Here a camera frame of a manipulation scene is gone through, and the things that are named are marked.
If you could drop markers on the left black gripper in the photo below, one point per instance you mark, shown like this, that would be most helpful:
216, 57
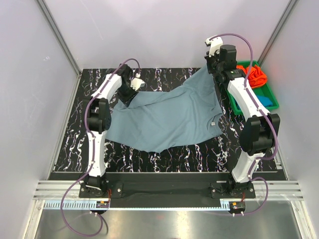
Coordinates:
126, 100

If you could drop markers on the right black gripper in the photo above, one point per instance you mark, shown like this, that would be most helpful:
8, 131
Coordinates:
209, 59

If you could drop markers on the grey-blue t shirt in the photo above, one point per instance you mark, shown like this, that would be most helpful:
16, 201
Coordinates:
156, 121

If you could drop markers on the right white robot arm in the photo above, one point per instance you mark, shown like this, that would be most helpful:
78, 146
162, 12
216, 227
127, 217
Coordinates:
261, 127

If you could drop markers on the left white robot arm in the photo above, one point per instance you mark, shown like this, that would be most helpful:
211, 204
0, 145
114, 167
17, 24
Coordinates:
97, 121

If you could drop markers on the orange t shirt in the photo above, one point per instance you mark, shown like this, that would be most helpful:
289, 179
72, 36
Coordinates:
257, 78

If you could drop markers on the teal blue t shirt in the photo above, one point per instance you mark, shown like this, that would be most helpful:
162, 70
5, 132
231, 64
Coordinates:
266, 102

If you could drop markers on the left small connector box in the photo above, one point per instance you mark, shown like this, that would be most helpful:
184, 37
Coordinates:
103, 204

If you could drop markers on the small connector box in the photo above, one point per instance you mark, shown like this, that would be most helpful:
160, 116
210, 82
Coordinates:
103, 204
237, 207

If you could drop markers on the right small connector box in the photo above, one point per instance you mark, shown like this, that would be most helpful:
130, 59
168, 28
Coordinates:
237, 207

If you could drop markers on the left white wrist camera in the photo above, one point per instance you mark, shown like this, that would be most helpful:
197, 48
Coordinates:
137, 82

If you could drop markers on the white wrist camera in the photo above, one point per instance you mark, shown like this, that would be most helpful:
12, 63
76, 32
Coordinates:
214, 44
137, 82

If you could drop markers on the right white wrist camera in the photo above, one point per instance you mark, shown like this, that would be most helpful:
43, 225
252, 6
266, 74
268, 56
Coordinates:
214, 44

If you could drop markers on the right aluminium corner post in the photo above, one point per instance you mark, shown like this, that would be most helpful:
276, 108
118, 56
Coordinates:
277, 30

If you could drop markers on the aluminium corner post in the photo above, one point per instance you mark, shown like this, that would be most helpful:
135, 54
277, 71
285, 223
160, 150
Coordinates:
58, 35
277, 30

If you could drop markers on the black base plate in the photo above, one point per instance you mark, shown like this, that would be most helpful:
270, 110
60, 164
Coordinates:
200, 199

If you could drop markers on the left aluminium corner post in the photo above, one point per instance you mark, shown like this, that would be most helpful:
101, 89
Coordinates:
58, 35

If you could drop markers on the white slotted cable duct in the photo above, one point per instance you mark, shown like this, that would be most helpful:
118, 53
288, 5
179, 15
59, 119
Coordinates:
91, 205

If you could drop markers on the aluminium rail frame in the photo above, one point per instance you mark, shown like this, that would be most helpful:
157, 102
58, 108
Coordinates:
275, 190

